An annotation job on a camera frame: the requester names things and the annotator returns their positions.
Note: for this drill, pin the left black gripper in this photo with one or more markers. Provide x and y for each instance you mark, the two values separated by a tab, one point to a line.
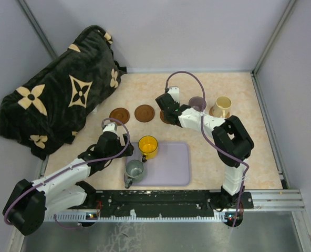
122	147

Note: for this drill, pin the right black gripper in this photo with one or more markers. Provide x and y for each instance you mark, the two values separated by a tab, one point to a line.
177	103

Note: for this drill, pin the dark brown wooden coaster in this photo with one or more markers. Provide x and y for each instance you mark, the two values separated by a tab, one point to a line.
120	114

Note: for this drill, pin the grey ceramic mug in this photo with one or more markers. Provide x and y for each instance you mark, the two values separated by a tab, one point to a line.
135	172

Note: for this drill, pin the yellow transparent mug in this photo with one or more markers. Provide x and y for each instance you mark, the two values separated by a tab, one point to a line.
148	146

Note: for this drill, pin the cream yellow ceramic mug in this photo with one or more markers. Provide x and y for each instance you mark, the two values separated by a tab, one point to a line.
222	107

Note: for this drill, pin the woven rattan coaster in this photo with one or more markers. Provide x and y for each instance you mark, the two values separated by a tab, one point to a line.
211	112

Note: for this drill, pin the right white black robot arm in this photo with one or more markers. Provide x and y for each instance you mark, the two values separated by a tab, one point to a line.
227	135

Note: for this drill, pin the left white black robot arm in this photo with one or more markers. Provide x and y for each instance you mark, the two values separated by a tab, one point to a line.
31	202

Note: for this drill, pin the lavender plastic tray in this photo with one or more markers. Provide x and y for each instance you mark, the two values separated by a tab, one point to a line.
171	166

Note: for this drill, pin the black floral plush blanket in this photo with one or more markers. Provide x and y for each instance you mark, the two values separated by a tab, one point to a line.
52	107

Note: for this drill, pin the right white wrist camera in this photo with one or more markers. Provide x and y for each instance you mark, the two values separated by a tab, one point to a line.
174	93

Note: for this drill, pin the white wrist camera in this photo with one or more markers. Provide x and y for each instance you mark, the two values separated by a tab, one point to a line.
110	127
174	93

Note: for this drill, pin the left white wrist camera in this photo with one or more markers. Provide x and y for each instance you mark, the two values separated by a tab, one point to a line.
110	127

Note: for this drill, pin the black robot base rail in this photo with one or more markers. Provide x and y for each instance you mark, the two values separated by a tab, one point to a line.
172	203

